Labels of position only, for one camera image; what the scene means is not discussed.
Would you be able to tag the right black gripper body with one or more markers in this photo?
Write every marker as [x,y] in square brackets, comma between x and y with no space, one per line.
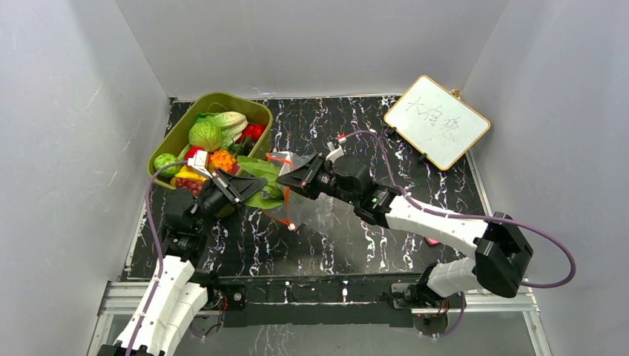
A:
[314,173]

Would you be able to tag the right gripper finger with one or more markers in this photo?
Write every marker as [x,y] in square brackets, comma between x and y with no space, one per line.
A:
[316,162]
[301,182]

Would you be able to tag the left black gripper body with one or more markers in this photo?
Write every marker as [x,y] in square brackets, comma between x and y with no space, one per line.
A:
[213,202]

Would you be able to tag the clear zip top bag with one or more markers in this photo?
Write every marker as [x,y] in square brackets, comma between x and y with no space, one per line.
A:
[319,215]

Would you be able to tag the green lettuce leaf toy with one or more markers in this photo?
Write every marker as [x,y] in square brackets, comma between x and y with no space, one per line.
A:
[271,195]

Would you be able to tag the small green cabbage toy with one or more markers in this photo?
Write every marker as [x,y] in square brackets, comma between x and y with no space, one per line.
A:
[166,163]

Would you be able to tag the red apple toy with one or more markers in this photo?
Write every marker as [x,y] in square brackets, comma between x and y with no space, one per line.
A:
[190,153]

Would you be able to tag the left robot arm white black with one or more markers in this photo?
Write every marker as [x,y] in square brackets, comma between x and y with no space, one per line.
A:
[177,291]

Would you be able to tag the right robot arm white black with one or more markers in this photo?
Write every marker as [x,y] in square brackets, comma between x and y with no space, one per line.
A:
[496,253]

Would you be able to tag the red grapes toy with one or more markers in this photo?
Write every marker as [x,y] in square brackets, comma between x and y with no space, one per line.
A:
[192,185]

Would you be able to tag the orange pineapple toy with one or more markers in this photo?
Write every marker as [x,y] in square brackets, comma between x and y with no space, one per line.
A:
[222,160]

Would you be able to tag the yellow banana toy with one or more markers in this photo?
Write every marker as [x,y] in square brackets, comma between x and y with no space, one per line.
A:
[187,172]

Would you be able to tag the red pepper toy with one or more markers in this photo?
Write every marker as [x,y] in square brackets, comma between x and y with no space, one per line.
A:
[252,133]

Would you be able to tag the round green cabbage toy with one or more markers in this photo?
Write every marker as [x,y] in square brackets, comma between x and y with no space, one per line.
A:
[205,135]

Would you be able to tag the pale napa cabbage toy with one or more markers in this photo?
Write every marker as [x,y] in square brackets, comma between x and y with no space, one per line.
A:
[230,123]

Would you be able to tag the olive green plastic bin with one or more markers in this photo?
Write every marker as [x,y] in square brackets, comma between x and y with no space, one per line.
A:
[176,141]

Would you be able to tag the pink eraser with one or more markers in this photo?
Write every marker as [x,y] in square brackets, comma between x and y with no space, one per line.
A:
[431,242]

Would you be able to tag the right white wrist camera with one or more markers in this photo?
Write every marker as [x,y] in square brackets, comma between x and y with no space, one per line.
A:
[335,146]

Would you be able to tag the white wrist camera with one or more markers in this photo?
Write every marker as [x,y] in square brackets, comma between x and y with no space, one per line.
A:
[335,146]
[198,163]

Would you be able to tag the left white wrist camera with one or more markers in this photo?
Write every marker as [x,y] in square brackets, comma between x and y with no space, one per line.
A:
[198,163]

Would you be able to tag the small whiteboard wooden frame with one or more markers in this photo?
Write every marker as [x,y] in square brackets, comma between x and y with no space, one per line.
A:
[436,122]

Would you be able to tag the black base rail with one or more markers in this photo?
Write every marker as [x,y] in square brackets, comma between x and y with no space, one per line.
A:
[342,299]

